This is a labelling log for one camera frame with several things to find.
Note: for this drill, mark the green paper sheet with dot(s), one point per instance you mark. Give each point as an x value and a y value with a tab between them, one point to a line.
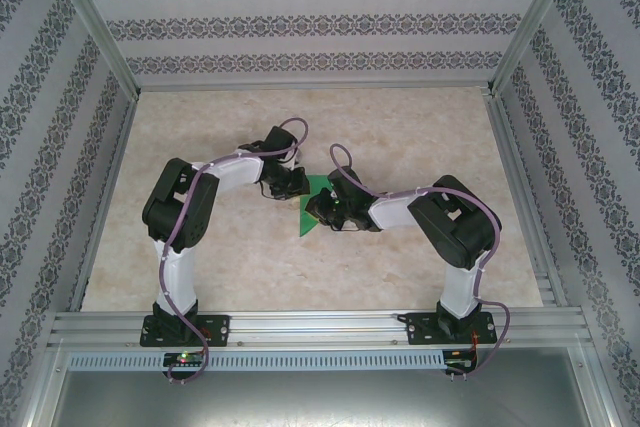
306	227

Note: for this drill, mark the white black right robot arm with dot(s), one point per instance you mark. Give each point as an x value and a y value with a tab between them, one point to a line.
460	287

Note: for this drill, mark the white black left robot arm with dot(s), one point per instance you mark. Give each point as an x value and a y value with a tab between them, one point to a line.
180	277

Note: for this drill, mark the grey metal sheet panel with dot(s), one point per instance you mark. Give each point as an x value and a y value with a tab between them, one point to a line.
320	402

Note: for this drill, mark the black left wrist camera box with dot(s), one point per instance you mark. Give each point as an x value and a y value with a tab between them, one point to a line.
295	183

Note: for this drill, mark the aluminium slotted mounting rail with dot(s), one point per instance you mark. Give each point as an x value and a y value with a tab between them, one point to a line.
315	329

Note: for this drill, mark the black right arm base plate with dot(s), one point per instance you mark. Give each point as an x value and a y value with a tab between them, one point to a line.
417	329

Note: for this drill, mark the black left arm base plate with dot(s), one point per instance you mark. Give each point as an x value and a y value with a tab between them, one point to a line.
217	329

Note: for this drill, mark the aluminium side rail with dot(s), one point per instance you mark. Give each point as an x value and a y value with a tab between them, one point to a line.
522	197
107	197

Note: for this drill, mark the aluminium frame post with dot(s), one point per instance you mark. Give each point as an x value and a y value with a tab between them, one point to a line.
95	22
535	22

